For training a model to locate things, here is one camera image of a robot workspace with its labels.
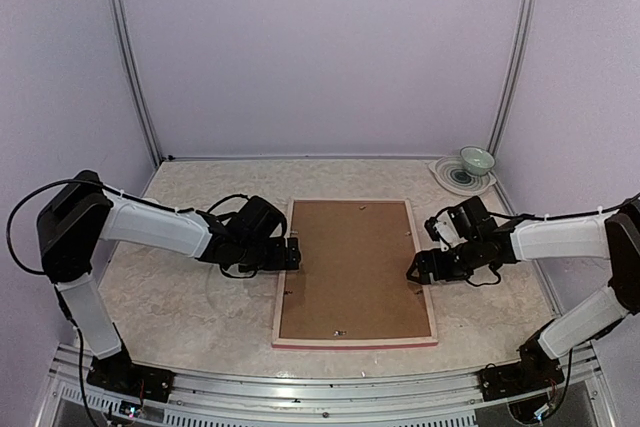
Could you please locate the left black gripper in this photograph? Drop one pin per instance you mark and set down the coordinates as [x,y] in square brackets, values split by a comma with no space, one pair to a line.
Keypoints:
[279,262]

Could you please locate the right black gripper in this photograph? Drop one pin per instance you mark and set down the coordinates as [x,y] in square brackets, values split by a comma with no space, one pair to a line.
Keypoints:
[422,259]

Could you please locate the brown cardboard backing board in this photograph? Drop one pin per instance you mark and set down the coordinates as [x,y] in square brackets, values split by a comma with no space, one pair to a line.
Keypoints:
[355,272]

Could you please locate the pink wooden picture frame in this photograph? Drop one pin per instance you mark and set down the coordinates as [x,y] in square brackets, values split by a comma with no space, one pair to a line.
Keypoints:
[355,344]

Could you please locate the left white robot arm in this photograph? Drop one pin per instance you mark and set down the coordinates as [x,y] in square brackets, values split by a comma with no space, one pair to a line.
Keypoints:
[86,213]

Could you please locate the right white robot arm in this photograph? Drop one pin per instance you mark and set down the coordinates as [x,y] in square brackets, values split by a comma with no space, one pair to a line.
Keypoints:
[605,238]

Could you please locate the white swirl pattern plate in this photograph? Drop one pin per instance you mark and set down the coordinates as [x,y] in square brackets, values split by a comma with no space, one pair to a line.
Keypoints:
[450,174]

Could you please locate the pale green ceramic bowl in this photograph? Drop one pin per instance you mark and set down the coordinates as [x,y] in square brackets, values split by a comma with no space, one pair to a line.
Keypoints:
[476,161]

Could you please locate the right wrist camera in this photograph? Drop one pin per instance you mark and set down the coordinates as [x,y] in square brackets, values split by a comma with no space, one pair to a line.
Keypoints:
[441,230]

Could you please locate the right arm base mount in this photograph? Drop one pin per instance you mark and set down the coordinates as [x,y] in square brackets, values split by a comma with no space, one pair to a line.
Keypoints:
[533,371]

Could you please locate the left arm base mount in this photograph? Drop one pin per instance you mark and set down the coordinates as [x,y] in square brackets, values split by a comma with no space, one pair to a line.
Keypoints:
[115,371]

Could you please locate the aluminium front rail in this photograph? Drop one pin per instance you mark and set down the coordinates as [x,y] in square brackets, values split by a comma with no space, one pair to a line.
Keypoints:
[200,398]

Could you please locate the left aluminium corner post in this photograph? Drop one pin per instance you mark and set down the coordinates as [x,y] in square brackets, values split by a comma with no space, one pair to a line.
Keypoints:
[142,112]

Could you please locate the aluminium corner post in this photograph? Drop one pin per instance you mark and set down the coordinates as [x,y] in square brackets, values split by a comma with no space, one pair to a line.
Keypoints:
[142,112]
[514,65]

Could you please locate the right aluminium corner post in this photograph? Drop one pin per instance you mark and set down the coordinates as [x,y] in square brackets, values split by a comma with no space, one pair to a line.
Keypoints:
[514,65]

